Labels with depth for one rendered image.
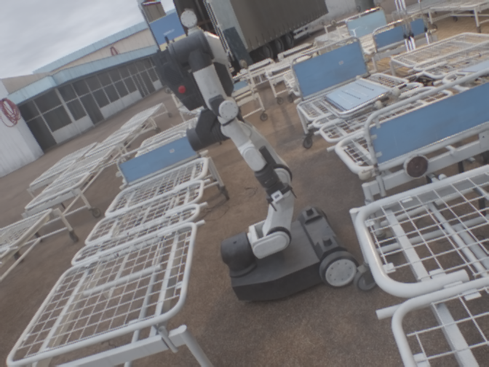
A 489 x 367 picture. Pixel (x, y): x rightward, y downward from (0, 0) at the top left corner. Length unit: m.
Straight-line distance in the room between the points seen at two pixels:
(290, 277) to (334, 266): 0.23
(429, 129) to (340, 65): 2.00
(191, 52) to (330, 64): 2.38
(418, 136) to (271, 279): 1.01
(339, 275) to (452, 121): 0.92
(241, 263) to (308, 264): 0.36
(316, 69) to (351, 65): 0.36
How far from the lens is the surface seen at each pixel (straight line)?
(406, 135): 1.74
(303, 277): 1.84
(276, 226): 1.85
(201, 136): 1.64
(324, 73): 3.61
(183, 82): 1.57
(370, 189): 1.74
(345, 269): 1.82
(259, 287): 1.87
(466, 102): 1.85
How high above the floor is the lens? 1.28
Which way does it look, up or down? 21 degrees down
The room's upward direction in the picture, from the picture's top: 23 degrees counter-clockwise
